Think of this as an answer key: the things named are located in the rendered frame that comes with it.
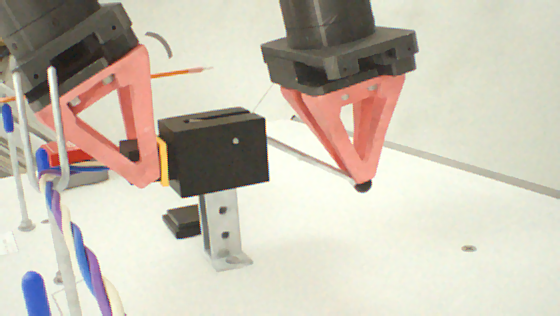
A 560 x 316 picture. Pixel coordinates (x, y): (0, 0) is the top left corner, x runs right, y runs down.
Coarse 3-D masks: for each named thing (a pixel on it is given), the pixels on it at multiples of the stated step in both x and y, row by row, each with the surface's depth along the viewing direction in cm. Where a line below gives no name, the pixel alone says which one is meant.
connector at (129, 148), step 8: (160, 136) 39; (120, 144) 38; (128, 144) 37; (136, 144) 37; (168, 144) 37; (120, 152) 38; (128, 152) 36; (136, 152) 36; (168, 152) 36; (136, 160) 36; (168, 160) 37; (168, 168) 37; (160, 176) 37; (168, 176) 37; (176, 176) 37
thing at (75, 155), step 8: (48, 144) 59; (56, 144) 59; (72, 144) 58; (48, 152) 56; (56, 152) 56; (72, 152) 56; (80, 152) 57; (56, 160) 55; (72, 160) 56; (80, 160) 57; (88, 160) 58
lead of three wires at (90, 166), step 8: (48, 168) 33; (56, 168) 33; (72, 168) 35; (80, 168) 35; (88, 168) 36; (96, 168) 36; (104, 168) 36; (40, 176) 29; (48, 176) 29; (56, 176) 33
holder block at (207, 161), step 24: (168, 120) 39; (216, 120) 38; (240, 120) 37; (264, 120) 38; (192, 144) 36; (216, 144) 37; (240, 144) 37; (264, 144) 38; (192, 168) 37; (216, 168) 37; (240, 168) 38; (264, 168) 38; (192, 192) 37
